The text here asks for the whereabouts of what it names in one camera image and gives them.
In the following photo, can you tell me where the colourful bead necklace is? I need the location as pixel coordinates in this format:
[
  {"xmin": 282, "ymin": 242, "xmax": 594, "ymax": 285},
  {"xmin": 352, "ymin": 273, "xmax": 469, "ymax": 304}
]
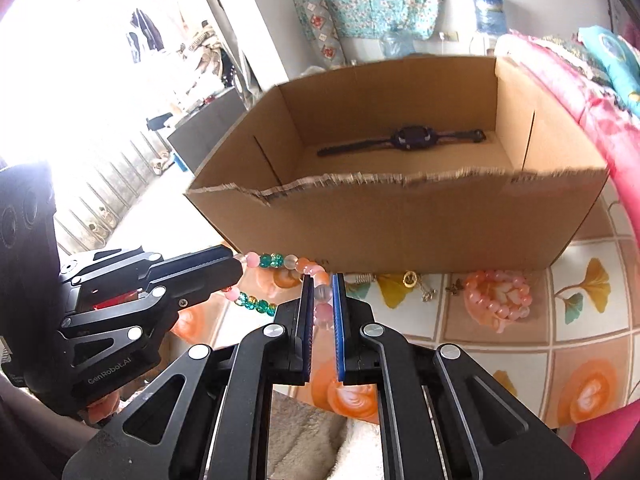
[{"xmin": 219, "ymin": 251, "xmax": 335, "ymax": 331}]

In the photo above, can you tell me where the purple pink strap watch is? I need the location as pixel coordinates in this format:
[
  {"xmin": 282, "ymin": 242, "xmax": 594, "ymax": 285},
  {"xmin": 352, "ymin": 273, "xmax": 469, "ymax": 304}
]
[{"xmin": 317, "ymin": 126, "xmax": 487, "ymax": 157}]

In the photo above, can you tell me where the white fluffy towel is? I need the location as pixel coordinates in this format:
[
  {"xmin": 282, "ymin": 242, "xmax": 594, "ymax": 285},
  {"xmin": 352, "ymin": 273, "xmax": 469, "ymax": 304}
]
[{"xmin": 267, "ymin": 392, "xmax": 384, "ymax": 480}]

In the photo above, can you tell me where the dark grey cabinet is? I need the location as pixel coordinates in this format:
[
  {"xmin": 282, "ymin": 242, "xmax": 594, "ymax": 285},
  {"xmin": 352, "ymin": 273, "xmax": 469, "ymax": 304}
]
[{"xmin": 168, "ymin": 88, "xmax": 246, "ymax": 174}]

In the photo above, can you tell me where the brown cardboard box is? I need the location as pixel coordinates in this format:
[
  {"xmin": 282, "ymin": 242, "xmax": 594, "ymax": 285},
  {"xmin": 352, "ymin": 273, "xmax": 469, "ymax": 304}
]
[{"xmin": 186, "ymin": 56, "xmax": 608, "ymax": 273}]

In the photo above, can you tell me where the patterned hanging cloth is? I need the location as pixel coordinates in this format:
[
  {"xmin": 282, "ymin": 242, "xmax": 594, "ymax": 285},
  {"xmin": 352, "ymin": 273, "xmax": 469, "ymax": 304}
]
[{"xmin": 304, "ymin": 0, "xmax": 346, "ymax": 70}]

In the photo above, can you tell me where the turquoise pillow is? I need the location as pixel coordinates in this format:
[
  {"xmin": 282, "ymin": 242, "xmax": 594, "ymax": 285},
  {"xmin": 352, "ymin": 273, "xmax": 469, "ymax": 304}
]
[{"xmin": 578, "ymin": 25, "xmax": 639, "ymax": 115}]

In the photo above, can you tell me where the blue water jug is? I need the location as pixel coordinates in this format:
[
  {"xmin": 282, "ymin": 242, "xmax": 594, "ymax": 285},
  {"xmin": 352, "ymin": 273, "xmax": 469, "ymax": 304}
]
[{"xmin": 473, "ymin": 0, "xmax": 508, "ymax": 36}]

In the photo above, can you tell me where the pink bead bracelet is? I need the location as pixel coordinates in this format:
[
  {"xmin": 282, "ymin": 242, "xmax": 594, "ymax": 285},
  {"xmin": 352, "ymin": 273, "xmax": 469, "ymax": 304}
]
[{"xmin": 463, "ymin": 268, "xmax": 534, "ymax": 334}]

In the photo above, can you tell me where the gold ring charm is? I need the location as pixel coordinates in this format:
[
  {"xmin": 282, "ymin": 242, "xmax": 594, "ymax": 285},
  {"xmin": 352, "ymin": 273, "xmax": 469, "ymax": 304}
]
[{"xmin": 402, "ymin": 271, "xmax": 419, "ymax": 289}]

